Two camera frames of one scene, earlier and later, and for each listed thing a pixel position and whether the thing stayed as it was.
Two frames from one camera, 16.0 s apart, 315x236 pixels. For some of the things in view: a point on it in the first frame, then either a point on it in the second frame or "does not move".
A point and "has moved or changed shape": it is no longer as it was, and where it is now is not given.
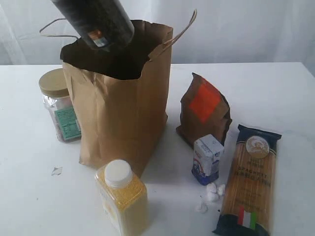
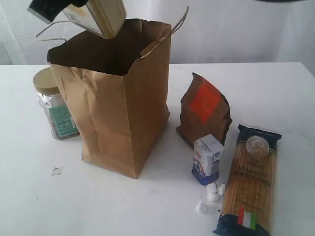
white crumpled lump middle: x=212 y=197 does not move
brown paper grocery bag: x=121 y=94 has moved or changed shape
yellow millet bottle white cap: x=124 y=196 to x=107 y=17
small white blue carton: x=207 y=151 does not move
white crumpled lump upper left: x=211 y=187 does not move
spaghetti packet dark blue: x=249 y=202 does not move
